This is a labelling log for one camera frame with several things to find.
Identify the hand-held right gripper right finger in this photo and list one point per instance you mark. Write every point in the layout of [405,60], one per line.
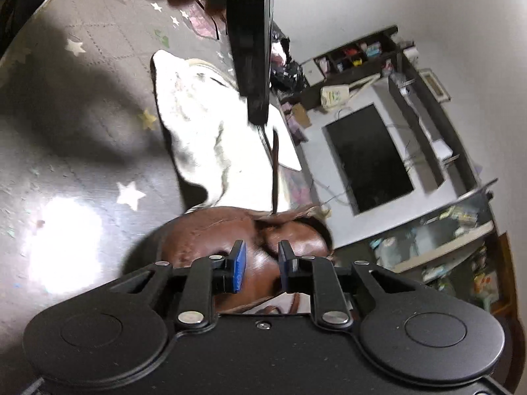
[284,264]

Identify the brown leather shoe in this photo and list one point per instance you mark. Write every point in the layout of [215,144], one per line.
[214,238]

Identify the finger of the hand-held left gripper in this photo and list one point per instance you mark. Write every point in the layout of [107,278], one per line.
[258,109]

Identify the dark wooden shelf unit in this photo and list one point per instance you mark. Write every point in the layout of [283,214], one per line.
[354,55]

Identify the framed picture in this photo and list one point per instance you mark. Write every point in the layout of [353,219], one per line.
[434,85]

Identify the white cloth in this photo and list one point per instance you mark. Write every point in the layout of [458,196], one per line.
[206,131]

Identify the black plastic bag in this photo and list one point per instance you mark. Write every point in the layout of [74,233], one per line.
[288,70]

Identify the black television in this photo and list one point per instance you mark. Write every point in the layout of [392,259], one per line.
[368,158]

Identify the brown cardboard box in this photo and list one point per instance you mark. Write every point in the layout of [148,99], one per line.
[300,115]

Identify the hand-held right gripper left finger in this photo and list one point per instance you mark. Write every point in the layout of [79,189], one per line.
[239,266]

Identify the glass display cabinet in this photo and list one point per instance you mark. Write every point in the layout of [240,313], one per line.
[448,247]

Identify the star-printed grey mat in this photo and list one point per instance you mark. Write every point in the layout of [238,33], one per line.
[82,140]

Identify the white tote bag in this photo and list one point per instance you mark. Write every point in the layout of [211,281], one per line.
[334,96]

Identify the dark wall shelf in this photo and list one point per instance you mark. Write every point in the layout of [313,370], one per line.
[416,131]

